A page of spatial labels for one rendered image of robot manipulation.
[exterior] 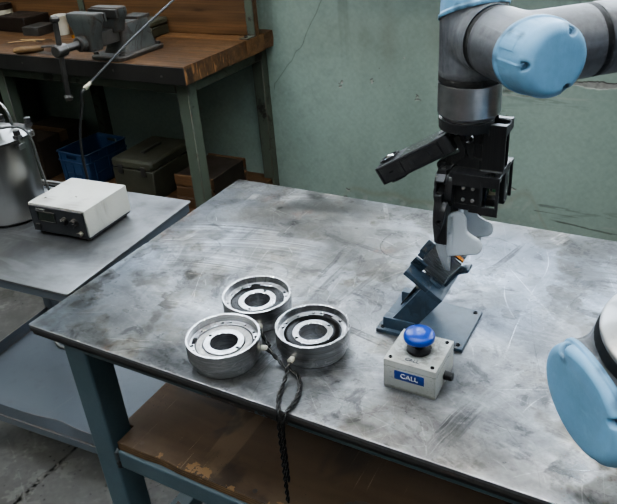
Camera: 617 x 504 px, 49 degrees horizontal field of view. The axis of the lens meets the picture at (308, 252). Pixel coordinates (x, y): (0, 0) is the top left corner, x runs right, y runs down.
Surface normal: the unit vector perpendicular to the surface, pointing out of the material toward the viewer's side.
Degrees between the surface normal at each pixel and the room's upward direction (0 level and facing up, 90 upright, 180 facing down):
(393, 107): 90
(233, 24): 90
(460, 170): 0
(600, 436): 97
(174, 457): 0
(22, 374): 0
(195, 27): 90
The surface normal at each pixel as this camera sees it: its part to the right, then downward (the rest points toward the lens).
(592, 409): -0.95, 0.29
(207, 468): -0.07, -0.87
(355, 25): -0.48, 0.47
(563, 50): 0.29, 0.45
